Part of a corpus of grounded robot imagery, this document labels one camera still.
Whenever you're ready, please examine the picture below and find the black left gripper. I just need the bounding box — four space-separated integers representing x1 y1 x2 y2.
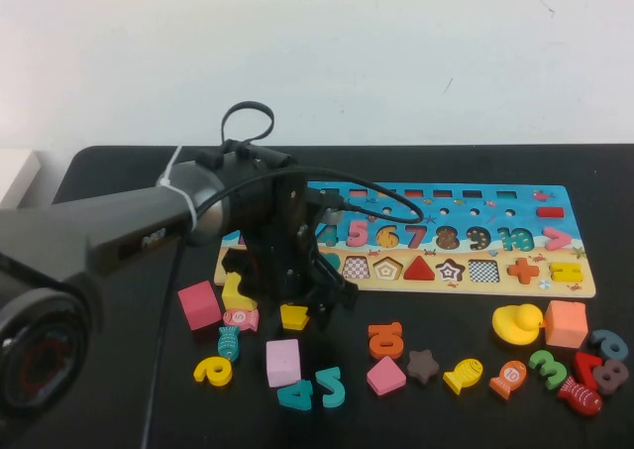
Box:
221 168 359 332

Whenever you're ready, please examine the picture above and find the yellow pentagon piece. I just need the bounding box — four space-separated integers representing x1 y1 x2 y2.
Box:
279 303 311 332

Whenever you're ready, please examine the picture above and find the pink fish piece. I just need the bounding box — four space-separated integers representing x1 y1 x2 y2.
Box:
222 308 261 333

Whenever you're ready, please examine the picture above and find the teal fish piece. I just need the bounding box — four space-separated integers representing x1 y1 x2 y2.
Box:
217 325 242 363

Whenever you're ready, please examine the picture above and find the teal number four piece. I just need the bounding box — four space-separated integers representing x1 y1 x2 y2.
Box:
276 379 314 411

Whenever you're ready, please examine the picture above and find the teal number two piece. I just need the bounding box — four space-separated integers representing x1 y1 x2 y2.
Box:
315 366 347 409

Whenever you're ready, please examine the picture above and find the orange number ten piece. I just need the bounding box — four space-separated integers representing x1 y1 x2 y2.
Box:
368 321 403 360

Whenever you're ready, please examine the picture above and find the pink number five piece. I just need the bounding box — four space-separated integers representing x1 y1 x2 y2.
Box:
346 219 370 249

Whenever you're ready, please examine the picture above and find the yellow number nine piece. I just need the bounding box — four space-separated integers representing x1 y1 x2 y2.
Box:
192 356 234 387

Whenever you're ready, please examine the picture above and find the pink diamond piece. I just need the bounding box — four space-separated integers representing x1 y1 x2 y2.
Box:
366 355 407 396

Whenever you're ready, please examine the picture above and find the red triangle piece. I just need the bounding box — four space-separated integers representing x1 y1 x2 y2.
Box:
403 254 437 281

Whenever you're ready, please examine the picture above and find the brown star piece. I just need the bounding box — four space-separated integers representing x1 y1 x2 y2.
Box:
406 348 441 386

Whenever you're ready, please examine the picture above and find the yellow fish piece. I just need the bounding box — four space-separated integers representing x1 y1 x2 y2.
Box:
442 358 484 395

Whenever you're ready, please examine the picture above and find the colourful wooden puzzle board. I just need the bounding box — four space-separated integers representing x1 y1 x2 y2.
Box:
213 183 597 299

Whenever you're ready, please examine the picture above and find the orange fish piece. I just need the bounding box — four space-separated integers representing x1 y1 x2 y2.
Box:
488 360 528 400

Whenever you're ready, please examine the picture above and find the orange plus sign piece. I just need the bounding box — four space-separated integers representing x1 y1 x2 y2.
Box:
506 258 541 285

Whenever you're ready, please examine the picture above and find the green number three piece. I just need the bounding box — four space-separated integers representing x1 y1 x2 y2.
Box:
527 349 568 390

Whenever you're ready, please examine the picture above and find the yellow equals sign piece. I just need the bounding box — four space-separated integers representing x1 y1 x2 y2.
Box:
549 262 582 287

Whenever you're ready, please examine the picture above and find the pink greater-than sign piece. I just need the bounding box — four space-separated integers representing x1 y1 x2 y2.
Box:
542 226 571 252

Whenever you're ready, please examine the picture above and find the red number seven piece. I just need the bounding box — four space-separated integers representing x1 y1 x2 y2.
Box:
573 351 603 391

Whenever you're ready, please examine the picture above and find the red fish piece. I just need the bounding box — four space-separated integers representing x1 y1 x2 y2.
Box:
556 375 604 416

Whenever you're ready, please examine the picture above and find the grey-blue number six piece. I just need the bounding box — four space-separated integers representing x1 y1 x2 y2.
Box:
588 329 629 363

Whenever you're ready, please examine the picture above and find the brown number eight piece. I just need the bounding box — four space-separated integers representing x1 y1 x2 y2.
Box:
591 359 630 395

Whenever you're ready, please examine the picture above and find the light pink cube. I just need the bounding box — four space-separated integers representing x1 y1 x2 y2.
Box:
264 338 302 389

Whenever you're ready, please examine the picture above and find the yellow cube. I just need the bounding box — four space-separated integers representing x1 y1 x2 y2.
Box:
221 273 260 312

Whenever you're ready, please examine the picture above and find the dark pink cube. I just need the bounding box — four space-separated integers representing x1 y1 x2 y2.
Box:
176 280 223 331

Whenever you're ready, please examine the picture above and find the yellow rubber duck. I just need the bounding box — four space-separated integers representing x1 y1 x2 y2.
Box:
491 303 546 347

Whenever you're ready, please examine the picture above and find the salmon orange cube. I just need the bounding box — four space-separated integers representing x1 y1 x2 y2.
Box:
543 299 589 349

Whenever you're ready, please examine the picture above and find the white cabinet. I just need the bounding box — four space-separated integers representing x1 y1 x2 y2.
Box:
0 149 44 210

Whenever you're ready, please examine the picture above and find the white cable tie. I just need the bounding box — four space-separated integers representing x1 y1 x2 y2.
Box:
157 145 199 227

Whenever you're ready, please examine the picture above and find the black cable loop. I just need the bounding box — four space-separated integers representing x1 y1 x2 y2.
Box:
221 101 275 148

